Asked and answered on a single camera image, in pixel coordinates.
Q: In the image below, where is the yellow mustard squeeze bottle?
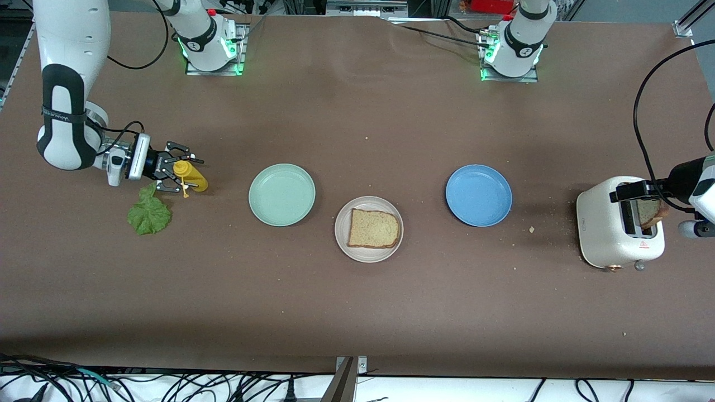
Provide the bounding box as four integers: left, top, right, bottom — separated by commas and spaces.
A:
172, 160, 209, 199

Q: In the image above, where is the brown bread slice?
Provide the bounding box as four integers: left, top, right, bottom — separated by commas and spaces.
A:
637, 197, 670, 229
347, 208, 401, 250

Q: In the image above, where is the green lettuce leaf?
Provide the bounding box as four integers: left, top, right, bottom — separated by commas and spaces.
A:
127, 181, 172, 236

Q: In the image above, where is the mint green plate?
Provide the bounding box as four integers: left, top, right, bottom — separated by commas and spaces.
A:
249, 163, 316, 227

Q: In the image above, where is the blue plate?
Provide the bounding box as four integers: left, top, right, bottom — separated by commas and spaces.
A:
445, 164, 513, 227

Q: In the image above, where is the beige plate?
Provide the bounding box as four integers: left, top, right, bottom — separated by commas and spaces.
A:
334, 195, 404, 264

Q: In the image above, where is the white toaster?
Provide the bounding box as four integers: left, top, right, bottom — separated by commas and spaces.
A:
576, 176, 666, 272

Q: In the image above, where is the red box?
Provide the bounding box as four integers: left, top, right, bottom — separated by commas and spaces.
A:
461, 0, 517, 15

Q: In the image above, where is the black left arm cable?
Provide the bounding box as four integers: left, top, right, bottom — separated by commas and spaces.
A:
633, 39, 715, 216

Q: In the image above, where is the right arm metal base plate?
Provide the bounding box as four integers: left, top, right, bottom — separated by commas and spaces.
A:
185, 23, 247, 76

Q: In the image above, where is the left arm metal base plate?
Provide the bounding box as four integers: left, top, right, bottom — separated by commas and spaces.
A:
479, 31, 540, 83

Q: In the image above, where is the aluminium frame profile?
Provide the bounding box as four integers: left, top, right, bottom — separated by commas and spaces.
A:
673, 0, 715, 38

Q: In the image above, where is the teal cable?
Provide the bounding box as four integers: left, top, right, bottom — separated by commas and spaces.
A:
75, 367, 121, 390

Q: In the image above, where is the grey metal frame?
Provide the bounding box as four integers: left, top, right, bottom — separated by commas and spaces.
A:
326, 0, 408, 17

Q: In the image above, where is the black base cable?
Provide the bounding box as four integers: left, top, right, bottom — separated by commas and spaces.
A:
391, 16, 495, 48

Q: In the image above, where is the small metal table bracket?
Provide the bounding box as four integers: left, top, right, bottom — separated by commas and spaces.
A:
335, 356, 368, 376

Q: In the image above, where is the grey metal post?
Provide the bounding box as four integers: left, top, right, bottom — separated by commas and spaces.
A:
320, 357, 358, 402

